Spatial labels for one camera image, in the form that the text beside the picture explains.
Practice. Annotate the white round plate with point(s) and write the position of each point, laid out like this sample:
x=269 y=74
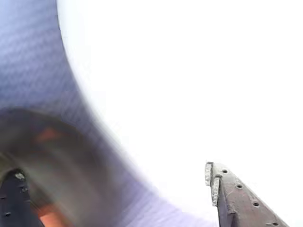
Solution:
x=189 y=82

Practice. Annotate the red cube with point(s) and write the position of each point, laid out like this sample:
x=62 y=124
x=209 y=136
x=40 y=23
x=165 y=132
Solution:
x=53 y=217

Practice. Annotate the blue woven tablecloth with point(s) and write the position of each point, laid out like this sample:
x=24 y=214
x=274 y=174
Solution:
x=28 y=59

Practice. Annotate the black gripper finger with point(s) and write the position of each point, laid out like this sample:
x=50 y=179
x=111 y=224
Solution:
x=14 y=203
x=239 y=203

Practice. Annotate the black metal bucket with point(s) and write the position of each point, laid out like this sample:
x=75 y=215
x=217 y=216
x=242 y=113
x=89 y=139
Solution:
x=78 y=165

